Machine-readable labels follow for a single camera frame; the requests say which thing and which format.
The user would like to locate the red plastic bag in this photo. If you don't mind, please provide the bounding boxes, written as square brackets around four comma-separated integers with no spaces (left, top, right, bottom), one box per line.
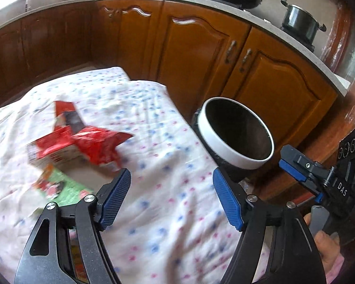
[54,101,133,167]

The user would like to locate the green paper box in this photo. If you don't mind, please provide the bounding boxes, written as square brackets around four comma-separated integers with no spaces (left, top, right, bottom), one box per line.
[32,164,93,206]

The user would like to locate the white red carton box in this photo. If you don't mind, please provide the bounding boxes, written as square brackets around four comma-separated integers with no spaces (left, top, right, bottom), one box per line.
[26,111,85,169]

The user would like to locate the black white-rimmed trash bin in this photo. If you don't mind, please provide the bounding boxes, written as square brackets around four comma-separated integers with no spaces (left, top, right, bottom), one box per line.
[192,97,275,183]

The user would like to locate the right hand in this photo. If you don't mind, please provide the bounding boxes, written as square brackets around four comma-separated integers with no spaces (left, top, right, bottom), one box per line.
[314,230,344,283]

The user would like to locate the white dotted tablecloth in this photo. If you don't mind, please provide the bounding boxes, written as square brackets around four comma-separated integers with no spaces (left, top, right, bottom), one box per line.
[0,67,240,283]

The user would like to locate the black cooking pot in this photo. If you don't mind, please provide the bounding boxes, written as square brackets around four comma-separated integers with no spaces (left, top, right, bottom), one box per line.
[280,0,327,44]

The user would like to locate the brown wooden base cabinets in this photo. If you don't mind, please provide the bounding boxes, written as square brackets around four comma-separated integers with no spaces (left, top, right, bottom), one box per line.
[0,0,341,148]

